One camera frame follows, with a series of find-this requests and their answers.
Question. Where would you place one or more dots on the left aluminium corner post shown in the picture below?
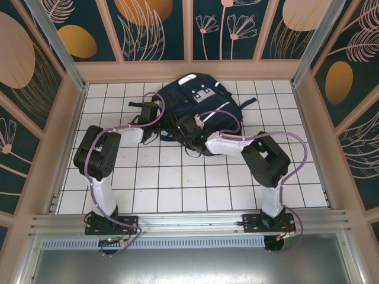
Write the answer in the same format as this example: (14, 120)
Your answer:
(59, 44)

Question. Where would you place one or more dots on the aluminium corner post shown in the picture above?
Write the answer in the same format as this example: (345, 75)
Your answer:
(59, 44)
(319, 44)

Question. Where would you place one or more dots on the left table side rail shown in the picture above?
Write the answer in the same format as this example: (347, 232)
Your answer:
(74, 127)

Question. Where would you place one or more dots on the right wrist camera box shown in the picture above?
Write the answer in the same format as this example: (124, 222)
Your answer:
(199, 121)

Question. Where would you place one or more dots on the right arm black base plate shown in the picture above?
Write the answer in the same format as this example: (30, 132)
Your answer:
(251, 223)

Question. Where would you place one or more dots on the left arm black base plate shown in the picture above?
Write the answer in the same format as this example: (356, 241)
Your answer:
(128, 225)

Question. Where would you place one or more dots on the right table side rail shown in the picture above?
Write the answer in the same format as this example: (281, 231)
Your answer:
(304, 118)

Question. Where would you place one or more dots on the aluminium mounting rail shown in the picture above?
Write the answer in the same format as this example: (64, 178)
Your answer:
(192, 222)

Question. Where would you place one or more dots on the right aluminium corner post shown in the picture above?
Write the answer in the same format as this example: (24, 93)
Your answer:
(319, 44)

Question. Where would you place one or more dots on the navy blue backpack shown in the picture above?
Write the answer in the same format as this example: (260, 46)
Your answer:
(189, 100)

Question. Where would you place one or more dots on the table side rail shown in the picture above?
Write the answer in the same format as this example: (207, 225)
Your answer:
(304, 118)
(74, 127)

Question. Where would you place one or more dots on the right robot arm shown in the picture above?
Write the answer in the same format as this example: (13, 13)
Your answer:
(266, 162)

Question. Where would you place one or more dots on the grey metal sheet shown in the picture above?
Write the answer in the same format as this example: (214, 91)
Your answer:
(192, 266)

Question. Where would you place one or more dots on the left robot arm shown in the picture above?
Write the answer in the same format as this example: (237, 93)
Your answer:
(94, 156)

